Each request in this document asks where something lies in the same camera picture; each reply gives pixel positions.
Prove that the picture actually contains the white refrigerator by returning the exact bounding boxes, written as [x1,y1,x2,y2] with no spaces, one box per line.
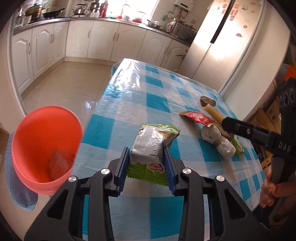
[178,0,266,93]

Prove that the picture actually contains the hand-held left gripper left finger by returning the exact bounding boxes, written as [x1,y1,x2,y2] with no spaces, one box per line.
[29,147,130,241]

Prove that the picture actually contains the black wok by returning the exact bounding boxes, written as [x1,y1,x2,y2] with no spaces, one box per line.
[43,8,65,19]

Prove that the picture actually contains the cooking pot with lid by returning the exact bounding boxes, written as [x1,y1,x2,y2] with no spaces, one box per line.
[24,3,45,16]

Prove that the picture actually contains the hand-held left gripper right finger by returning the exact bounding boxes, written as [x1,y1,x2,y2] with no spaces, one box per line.
[163,147,262,241]

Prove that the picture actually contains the cardboard box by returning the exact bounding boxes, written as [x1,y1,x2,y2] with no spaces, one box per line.
[251,97,281,130]

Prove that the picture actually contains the steel kettle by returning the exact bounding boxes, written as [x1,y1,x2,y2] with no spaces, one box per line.
[72,4,89,17]

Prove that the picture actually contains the red sachet wrapper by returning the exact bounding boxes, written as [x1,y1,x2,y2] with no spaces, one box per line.
[178,111,215,127]

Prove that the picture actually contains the red thermos flask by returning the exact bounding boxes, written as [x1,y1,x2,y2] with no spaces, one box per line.
[100,0,109,18]

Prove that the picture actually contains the white kitchen base cabinets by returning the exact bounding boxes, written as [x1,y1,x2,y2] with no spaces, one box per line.
[11,20,190,93]

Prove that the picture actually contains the orange plastic bucket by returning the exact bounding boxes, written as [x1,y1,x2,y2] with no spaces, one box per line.
[11,105,84,196]

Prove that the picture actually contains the countertop oven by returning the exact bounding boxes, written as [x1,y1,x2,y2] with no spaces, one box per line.
[172,22,197,43]

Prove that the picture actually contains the small green snack wrapper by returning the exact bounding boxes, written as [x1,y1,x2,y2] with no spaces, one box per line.
[232,137,245,154]

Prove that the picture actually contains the beige stick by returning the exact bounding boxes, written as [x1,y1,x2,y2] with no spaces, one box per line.
[203,104,224,122]

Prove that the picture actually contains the white water heater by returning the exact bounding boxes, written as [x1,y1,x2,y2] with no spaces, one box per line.
[173,2,192,12]

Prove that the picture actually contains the blue floor mat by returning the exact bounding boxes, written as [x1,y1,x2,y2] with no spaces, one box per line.
[5,132,38,211]

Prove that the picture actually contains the green silver snack bag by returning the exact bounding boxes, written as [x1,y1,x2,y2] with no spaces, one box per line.
[127,123,181,186]

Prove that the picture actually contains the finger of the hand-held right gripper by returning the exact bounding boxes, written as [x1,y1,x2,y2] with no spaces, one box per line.
[221,116,276,151]

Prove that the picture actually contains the person's right hand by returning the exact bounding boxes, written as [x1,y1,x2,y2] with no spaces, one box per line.
[260,167,296,207]

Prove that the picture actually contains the grey stone countertop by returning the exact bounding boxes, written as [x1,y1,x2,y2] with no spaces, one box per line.
[13,16,192,45]

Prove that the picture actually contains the blue white checked tablecloth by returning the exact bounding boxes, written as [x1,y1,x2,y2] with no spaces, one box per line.
[82,58,266,241]

